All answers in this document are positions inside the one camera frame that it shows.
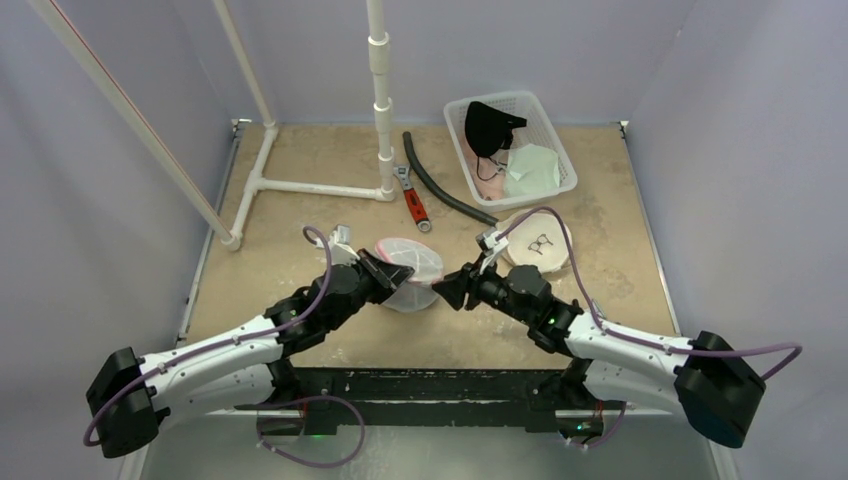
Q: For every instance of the white PVC pipe frame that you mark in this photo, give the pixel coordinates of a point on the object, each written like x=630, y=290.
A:
x=232, y=237

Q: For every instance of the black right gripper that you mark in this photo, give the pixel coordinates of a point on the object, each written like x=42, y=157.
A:
x=471, y=282

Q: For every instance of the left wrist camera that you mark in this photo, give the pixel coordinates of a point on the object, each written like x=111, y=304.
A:
x=341, y=252

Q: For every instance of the black bra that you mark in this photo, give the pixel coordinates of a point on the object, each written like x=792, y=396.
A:
x=488, y=131

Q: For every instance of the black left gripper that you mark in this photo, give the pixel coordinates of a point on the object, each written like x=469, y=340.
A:
x=392, y=274

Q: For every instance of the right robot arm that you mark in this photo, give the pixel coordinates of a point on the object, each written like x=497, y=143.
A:
x=703, y=380

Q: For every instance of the pink bra in basket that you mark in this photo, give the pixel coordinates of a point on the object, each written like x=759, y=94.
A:
x=486, y=175

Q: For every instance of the pale green bra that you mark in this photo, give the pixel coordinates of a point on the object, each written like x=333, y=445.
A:
x=531, y=170

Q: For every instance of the red-handled adjustable wrench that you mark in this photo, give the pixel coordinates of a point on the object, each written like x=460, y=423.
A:
x=414, y=204

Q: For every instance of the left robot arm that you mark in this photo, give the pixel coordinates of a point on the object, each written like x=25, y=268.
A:
x=132, y=396

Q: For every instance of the pink-rimmed mesh laundry bag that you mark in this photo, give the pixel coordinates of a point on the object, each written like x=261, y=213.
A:
x=416, y=293

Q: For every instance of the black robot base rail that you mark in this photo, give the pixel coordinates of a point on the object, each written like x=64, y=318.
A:
x=537, y=401

